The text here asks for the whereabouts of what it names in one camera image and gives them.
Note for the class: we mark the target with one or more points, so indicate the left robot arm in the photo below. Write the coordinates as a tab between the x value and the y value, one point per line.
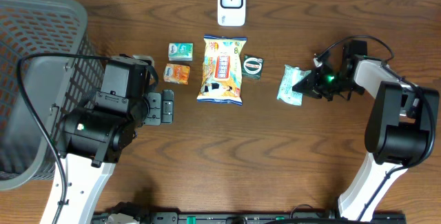
92	139

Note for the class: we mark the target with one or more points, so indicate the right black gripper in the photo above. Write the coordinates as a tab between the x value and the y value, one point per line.
309	83

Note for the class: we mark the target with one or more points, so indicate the teal silver small box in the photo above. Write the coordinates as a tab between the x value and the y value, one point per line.
180	51

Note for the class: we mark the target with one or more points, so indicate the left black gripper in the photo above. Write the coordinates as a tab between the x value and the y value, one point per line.
168	118

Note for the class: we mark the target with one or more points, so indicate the grey plastic mesh basket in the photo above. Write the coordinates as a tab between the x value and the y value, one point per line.
54	84

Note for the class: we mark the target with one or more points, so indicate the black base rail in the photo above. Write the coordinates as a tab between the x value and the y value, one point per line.
131	213

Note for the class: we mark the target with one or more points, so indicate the green Zam-Buk tin box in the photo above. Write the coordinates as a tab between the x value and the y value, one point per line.
252	67

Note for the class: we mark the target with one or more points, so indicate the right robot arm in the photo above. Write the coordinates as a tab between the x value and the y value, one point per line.
400	133

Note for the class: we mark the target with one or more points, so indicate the white barcode scanner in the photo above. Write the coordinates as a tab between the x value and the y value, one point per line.
231	13

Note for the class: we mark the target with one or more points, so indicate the orange small box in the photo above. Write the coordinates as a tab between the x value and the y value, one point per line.
175	73

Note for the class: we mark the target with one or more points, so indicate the light green candy packet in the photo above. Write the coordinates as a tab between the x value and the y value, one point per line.
292	76

